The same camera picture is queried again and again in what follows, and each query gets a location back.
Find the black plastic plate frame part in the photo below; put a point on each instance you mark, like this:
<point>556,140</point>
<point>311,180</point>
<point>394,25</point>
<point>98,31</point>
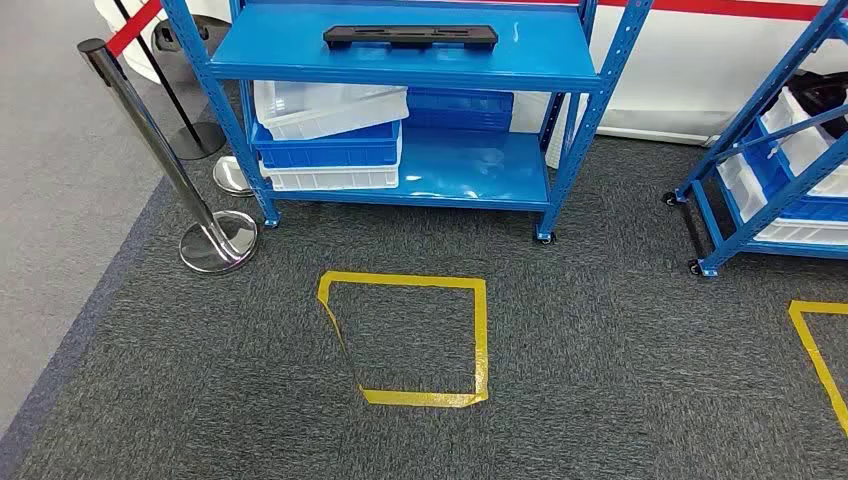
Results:
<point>344,36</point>

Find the chrome stanchion base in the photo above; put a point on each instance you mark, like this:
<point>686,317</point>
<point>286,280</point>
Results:
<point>228,175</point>

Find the black stanchion post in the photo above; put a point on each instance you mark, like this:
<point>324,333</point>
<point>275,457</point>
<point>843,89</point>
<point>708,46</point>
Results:
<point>199,140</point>

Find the red barrier belt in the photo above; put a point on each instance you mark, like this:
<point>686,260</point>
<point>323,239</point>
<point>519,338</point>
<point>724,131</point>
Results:
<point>132,28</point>

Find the yellow floor tape square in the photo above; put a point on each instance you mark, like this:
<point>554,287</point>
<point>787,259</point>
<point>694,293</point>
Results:
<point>811,351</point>
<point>480,331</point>

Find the chrome stanchion post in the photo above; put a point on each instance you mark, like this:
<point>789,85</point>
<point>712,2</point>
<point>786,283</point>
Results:
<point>166,159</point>

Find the white ribbed plastic crate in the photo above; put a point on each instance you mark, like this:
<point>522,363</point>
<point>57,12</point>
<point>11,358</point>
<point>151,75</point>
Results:
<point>554,159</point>

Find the blue plastic crate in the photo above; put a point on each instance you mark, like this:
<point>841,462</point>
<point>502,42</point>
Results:
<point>331,152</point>
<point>772,175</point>
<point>464,109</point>

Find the white car with red stripe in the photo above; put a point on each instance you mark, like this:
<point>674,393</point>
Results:
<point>662,66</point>

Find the blue metal shelf rack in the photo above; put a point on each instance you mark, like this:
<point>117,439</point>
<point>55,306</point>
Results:
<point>762,86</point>
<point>278,53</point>

